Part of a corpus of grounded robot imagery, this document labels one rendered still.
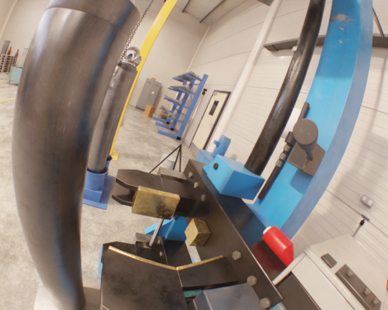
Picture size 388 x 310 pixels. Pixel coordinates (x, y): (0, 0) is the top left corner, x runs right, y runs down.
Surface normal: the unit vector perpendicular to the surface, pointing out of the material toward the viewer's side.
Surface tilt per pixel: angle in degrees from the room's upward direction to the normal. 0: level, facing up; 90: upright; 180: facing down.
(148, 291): 0
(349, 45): 90
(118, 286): 0
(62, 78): 90
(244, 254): 90
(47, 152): 90
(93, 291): 0
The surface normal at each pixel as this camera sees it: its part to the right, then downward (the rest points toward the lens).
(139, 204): 0.28, 0.38
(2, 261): 0.40, -0.88
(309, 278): -0.87, -0.29
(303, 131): -0.64, -0.07
